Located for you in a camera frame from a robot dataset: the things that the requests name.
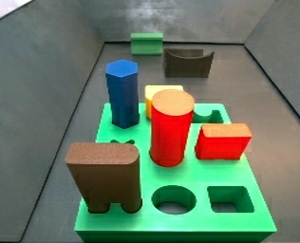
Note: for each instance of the black curved fixture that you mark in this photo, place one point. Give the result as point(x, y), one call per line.
point(187, 63)

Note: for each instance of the blue hexagonal prism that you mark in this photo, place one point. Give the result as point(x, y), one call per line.
point(122, 85)

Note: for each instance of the yellow block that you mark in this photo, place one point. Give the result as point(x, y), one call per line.
point(151, 90)

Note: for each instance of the red cylinder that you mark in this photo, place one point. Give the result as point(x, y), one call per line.
point(172, 115)

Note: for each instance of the red square block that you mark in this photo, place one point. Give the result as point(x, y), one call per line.
point(223, 141)

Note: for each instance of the green shape sorter base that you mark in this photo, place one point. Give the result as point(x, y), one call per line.
point(205, 201)

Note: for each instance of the green arch block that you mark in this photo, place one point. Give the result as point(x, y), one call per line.
point(147, 43)

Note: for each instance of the brown arch block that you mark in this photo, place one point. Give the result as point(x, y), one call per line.
point(105, 168)

